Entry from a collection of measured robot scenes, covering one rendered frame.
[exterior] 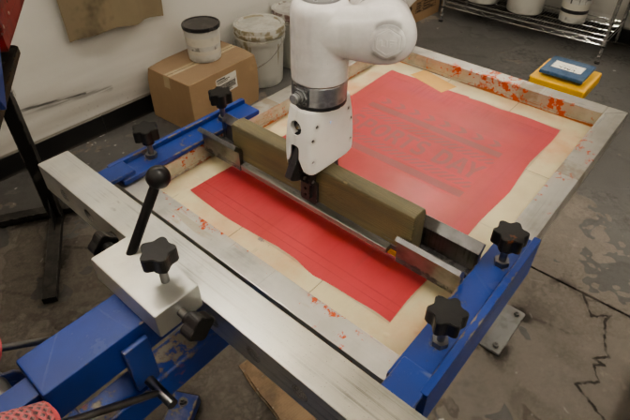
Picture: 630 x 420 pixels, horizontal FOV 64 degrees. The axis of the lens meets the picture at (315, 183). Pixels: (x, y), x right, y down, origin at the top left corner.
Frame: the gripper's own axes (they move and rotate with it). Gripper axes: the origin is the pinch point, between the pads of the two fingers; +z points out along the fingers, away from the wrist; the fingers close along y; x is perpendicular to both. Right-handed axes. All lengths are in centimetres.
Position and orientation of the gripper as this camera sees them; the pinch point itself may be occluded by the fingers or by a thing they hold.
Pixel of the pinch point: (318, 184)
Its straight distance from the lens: 77.6
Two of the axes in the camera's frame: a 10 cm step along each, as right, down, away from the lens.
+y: 6.5, -4.7, 5.9
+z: -0.1, 7.8, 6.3
